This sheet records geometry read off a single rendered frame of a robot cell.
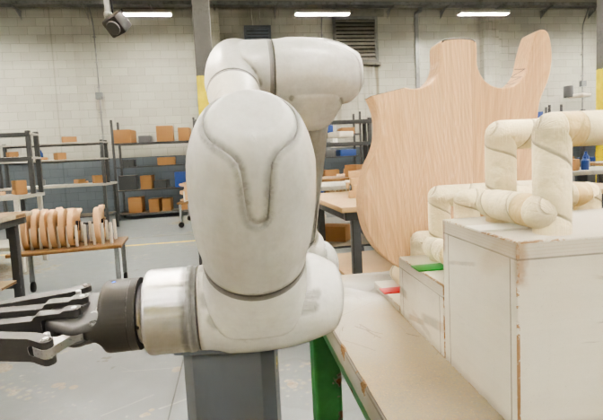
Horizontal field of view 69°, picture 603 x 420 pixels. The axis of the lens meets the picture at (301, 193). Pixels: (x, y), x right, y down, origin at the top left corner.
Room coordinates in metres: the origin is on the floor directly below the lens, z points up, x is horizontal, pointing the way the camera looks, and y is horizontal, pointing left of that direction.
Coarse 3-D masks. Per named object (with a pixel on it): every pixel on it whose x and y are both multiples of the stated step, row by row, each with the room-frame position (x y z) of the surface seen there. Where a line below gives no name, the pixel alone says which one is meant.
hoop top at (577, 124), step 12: (540, 120) 0.40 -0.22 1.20; (552, 120) 0.39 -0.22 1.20; (564, 120) 0.39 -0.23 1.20; (576, 120) 0.39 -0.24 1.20; (588, 120) 0.39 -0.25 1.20; (600, 120) 0.39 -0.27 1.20; (576, 132) 0.39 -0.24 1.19; (588, 132) 0.39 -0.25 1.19; (600, 132) 0.39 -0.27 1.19; (576, 144) 0.40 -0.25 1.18; (588, 144) 0.40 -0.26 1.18; (600, 144) 0.40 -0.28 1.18
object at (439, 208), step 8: (432, 200) 0.63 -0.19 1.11; (440, 200) 0.62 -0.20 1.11; (432, 208) 0.63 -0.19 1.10; (440, 208) 0.62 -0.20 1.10; (448, 208) 0.63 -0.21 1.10; (432, 216) 0.63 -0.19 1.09; (440, 216) 0.62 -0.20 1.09; (448, 216) 0.63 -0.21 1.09; (432, 224) 0.63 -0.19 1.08; (440, 224) 0.62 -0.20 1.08; (432, 232) 0.63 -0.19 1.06; (440, 232) 0.62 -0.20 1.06
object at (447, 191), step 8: (464, 184) 0.64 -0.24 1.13; (472, 184) 0.64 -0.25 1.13; (480, 184) 0.64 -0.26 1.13; (520, 184) 0.64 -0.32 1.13; (528, 184) 0.64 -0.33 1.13; (432, 192) 0.63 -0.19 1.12; (440, 192) 0.63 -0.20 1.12; (448, 192) 0.63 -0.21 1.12; (456, 192) 0.63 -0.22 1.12; (448, 200) 0.63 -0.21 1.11
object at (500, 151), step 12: (492, 144) 0.47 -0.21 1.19; (504, 144) 0.47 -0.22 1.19; (492, 156) 0.47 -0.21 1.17; (504, 156) 0.47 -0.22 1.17; (516, 156) 0.47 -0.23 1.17; (492, 168) 0.47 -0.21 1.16; (504, 168) 0.47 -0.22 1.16; (516, 168) 0.47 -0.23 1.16; (492, 180) 0.47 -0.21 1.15; (504, 180) 0.47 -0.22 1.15; (516, 180) 0.47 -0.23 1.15
